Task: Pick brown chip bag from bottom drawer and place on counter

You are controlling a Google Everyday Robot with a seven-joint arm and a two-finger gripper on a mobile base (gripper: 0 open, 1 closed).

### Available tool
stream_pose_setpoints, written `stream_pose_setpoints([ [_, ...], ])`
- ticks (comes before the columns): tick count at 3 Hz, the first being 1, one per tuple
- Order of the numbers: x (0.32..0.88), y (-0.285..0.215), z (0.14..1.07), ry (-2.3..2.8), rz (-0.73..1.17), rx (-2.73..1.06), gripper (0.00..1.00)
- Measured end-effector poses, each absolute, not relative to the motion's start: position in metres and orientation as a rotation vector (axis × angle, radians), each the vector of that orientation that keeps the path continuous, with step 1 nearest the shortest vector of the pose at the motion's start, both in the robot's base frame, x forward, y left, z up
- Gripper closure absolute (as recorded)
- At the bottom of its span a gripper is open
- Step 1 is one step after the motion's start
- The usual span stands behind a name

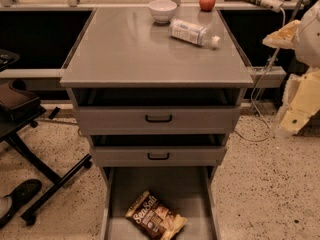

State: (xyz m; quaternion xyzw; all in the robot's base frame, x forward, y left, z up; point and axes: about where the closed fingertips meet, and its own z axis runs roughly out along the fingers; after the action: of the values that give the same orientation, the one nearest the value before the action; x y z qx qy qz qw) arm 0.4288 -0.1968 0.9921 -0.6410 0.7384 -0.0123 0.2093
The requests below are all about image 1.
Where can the brown sea salt chip bag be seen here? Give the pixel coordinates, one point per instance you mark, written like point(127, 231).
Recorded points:
point(154, 218)

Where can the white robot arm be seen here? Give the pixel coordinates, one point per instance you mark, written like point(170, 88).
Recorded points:
point(301, 97)

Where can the grey drawer cabinet with counter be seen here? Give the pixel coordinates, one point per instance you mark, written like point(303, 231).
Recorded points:
point(122, 47)

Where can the grey bottom drawer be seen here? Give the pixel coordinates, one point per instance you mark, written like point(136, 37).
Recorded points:
point(184, 190)

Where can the grey drawer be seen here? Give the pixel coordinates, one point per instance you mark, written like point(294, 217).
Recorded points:
point(131, 150)
point(184, 190)
point(123, 110)

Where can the grey top drawer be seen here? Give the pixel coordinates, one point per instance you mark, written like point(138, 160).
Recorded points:
point(123, 110)

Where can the grey middle drawer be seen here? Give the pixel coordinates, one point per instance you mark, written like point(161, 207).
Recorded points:
point(131, 150)

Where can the clear plastic water bottle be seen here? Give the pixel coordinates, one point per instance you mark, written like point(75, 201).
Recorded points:
point(193, 33)

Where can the red apple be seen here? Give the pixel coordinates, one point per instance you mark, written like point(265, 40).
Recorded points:
point(207, 5)

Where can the white ceramic bowl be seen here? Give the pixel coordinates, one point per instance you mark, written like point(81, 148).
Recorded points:
point(162, 11)

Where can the brown padded seat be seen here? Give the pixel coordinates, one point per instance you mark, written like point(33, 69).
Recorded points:
point(16, 100)

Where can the black shoe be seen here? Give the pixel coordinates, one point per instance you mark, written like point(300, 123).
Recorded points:
point(20, 196)

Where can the black rolling chair stand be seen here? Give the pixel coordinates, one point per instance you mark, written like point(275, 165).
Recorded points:
point(9, 134)

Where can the black top drawer handle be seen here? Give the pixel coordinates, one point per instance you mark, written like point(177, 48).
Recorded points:
point(158, 119)

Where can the black drawer handle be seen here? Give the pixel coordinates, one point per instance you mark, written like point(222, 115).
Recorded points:
point(158, 119)
point(158, 157)

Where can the black middle drawer handle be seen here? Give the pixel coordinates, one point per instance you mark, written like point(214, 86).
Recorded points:
point(158, 157)

